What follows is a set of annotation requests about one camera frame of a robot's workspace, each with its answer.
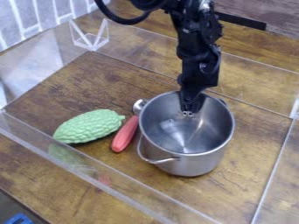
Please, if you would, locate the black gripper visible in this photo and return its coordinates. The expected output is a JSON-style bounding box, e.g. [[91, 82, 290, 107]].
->
[[176, 45, 221, 116]]

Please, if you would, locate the stainless steel pot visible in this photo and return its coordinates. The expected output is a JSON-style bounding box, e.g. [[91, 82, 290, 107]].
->
[[136, 92, 235, 177]]

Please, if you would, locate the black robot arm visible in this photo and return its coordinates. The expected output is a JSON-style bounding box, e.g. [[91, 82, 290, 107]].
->
[[171, 0, 223, 115]]

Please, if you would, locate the green bitter gourd toy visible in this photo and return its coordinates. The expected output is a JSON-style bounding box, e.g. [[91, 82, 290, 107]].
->
[[52, 109, 126, 144]]

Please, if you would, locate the blue object at corner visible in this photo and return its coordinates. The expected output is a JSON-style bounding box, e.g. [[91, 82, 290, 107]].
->
[[4, 213, 34, 224]]

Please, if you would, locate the pink handled metal spoon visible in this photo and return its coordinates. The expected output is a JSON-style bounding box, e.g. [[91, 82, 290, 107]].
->
[[111, 99, 148, 152]]

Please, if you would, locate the black wall strip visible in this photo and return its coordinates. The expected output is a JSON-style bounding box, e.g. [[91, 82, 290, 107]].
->
[[217, 12, 267, 31]]

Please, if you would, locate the clear acrylic bracket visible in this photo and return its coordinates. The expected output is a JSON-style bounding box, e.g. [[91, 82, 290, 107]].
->
[[70, 19, 110, 52]]

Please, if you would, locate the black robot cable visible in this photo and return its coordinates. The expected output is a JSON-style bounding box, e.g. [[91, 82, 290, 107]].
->
[[92, 0, 174, 26]]

